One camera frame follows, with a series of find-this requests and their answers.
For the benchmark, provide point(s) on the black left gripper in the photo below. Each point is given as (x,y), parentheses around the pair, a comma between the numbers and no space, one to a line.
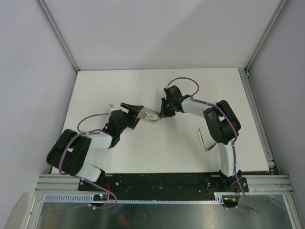
(133,111)

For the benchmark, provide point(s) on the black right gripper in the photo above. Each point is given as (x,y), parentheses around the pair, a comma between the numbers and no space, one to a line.
(164,112)

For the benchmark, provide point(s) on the map print glasses case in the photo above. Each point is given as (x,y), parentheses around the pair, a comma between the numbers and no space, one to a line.
(149,115)

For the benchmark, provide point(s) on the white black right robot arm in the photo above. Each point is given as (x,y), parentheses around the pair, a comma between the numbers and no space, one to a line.
(222,123)

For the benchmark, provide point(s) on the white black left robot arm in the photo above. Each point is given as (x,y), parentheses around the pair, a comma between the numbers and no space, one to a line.
(70,150)

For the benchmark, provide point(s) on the black aviator sunglasses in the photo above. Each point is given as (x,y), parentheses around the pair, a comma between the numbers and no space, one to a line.
(205,145)

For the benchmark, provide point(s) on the reflective metal sheet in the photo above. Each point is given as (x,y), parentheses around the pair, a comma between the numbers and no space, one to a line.
(272,214)

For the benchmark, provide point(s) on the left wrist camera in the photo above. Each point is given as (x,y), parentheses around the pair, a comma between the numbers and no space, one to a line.
(111,108)

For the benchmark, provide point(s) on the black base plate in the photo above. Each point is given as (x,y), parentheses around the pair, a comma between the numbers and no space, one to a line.
(209,181)

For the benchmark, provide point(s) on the grey slotted cable duct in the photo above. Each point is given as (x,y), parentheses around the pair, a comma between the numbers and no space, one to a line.
(100,198)

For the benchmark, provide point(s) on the front aluminium frame rails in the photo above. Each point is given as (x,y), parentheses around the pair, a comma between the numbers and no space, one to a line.
(258,184)

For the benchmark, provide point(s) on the aluminium frame rail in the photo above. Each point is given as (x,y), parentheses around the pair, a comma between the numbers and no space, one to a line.
(57,33)

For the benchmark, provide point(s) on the right aluminium frame post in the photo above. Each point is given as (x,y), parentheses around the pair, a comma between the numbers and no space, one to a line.
(273,22)

